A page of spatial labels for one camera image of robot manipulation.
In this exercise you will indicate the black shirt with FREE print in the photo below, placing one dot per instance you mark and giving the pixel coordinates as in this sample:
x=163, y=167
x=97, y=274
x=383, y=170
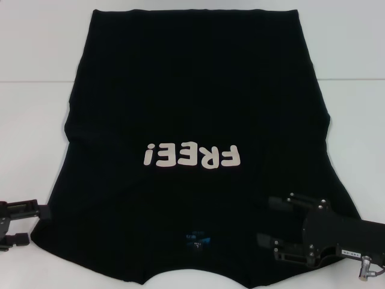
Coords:
x=192, y=105

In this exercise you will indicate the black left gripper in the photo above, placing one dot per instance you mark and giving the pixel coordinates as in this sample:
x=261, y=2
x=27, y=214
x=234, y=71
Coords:
x=3, y=225

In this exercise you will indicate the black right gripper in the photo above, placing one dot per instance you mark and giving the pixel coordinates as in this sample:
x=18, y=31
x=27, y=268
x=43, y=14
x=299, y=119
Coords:
x=346, y=238

